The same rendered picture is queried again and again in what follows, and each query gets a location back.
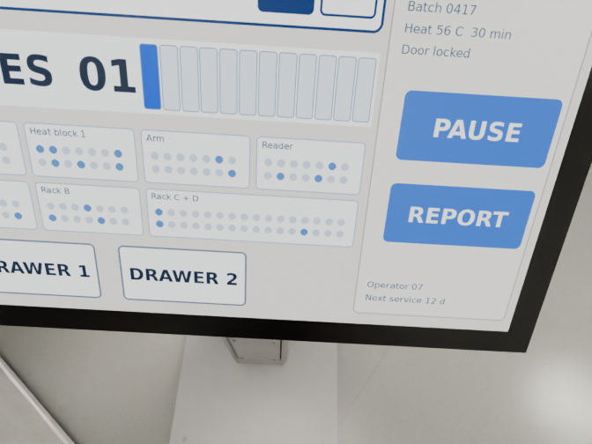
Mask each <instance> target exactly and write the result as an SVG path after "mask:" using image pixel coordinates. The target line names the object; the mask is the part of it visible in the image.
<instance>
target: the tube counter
mask: <svg viewBox="0 0 592 444"><path fill-rule="evenodd" d="M70 45H71V52H72V58H73V64H74V71H75V78H76V84H77V90H78V102H79V108H80V109H83V110H97V111H112V112H126V113H140V114H156V115H184V116H198V117H212V118H227V119H241V120H257V121H271V122H299V123H313V124H328V125H343V126H358V127H371V125H372V118H373V111H374V98H375V91H376V84H377V78H378V70H379V63H380V56H381V53H369V52H355V51H342V50H327V49H313V48H287V47H272V46H259V45H245V44H231V43H217V42H203V41H177V40H162V39H148V38H135V37H121V36H106V35H93V34H79V33H70Z"/></svg>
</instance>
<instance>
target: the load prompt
mask: <svg viewBox="0 0 592 444"><path fill-rule="evenodd" d="M387 1H388V0H0V11H27V12H40V13H54V14H68V15H82V16H95V17H110V18H123V19H149V20H164V21H177V22H191V23H205V24H219V25H232V26H259V27H273V28H286V29H300V30H314V31H328V32H341V33H368V34H382V35H383V29H384V22H385V15H386V8H387Z"/></svg>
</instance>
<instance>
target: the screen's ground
mask: <svg viewBox="0 0 592 444"><path fill-rule="evenodd" d="M70 33H79V34H93V35H106V36H121V37H135V38H148V39H162V40H177V41H203V42H217V43H231V44H245V45H259V46H272V47H287V48H313V49H327V50H342V51H355V52H369V53H381V56H380V63H379V70H378V78H377V84H376V91H375V98H374V111H373V118H372V125H371V127H358V126H343V125H328V124H313V123H299V122H271V121H257V120H241V119H227V118H212V117H198V116H184V115H156V114H140V113H126V112H112V111H97V110H83V109H80V108H79V102H78V90H77V84H76V78H75V71H74V64H73V58H72V52H71V45H70ZM591 67H592V0H388V1H387V8H386V15H385V22H384V29H383V35H382V34H368V33H341V32H328V31H314V30H300V29H286V28H273V27H259V26H232V25H219V24H205V23H191V22H177V21H164V20H149V19H136V18H110V17H95V16H82V15H68V14H54V13H40V12H27V11H0V117H3V118H19V119H33V120H48V121H63V122H91V123H105V124H121V125H135V126H150V127H164V128H179V129H193V130H222V131H237V132H251V133H266V134H281V135H295V136H311V137H339V138H353V139H368V140H369V146H368V153H367V160H366V173H365V180H364V187H363V194H362V201H361V208H360V215H359V228H358V235H357V242H356V249H355V250H350V249H334V248H303V247H287V246H271V245H256V244H240V243H224V242H208V241H192V240H162V239H146V238H130V237H114V236H99V235H83V234H67V233H36V232H21V231H5V230H0V238H13V239H28V240H45V241H75V242H91V243H95V246H96V252H97V258H98V265H99V271H100V282H101V289H102V294H103V300H100V299H83V298H67V297H50V296H34V295H17V294H1V293H0V305H15V306H32V307H64V308H81V309H97V310H114V311H130V312H147V313H163V314H180V315H212V316H229V317H246V318H263V319H279V320H295V321H312V322H344V323H361V324H377V325H394V326H411V327H427V328H443V329H476V330H492V331H508V329H509V326H510V323H511V321H512V318H513V315H514V310H515V307H516V304H517V301H518V299H519V295H520V292H521V289H522V285H523V282H524V278H525V276H526V273H527V270H528V267H529V262H530V259H531V256H532V254H533V251H534V248H535V245H536V242H537V237H538V235H539V232H540V228H541V225H542V223H543V220H544V215H545V212H546V209H547V206H548V203H549V201H550V198H551V193H552V190H553V187H554V184H555V181H556V178H557V175H558V172H559V168H560V165H561V161H562V159H563V156H564V153H565V150H566V145H567V142H568V139H569V137H570V134H571V131H572V127H573V125H574V120H575V117H576V115H577V111H578V108H579V105H580V103H581V98H582V94H583V92H584V89H585V86H586V83H587V81H588V75H589V73H590V70H591ZM405 89H411V90H426V91H440V92H454V93H482V94H496V95H510V96H524V97H538V98H553V99H565V103H564V106H563V108H562V111H561V115H560V118H559V123H558V126H557V128H556V132H555V135H554V138H553V141H552V144H551V149H550V152H549V155H548V159H547V161H546V164H545V168H544V169H535V168H520V167H506V166H477V165H463V164H448V163H433V162H417V161H403V160H395V154H396V143H397V138H398V132H399V126H400V121H401V114H402V109H403V98H404V92H405ZM391 182H404V183H419V184H434V185H449V186H464V187H480V188H495V189H524V190H537V193H536V199H535V202H534V205H533V208H532V211H531V214H530V217H529V223H528V225H527V228H526V232H525V234H524V237H523V241H522V245H521V249H520V250H516V249H500V248H470V247H454V246H439V245H423V244H407V243H392V242H381V241H382V235H383V229H384V223H385V218H386V211H387V206H388V199H389V189H390V183H391ZM116 244H122V245H138V246H154V247H170V248H201V249H217V250H232V251H248V300H247V306H246V307H230V306H214V305H197V304H181V303H165V302H148V301H132V300H123V299H122V286H121V279H120V271H119V263H118V256H117V249H116Z"/></svg>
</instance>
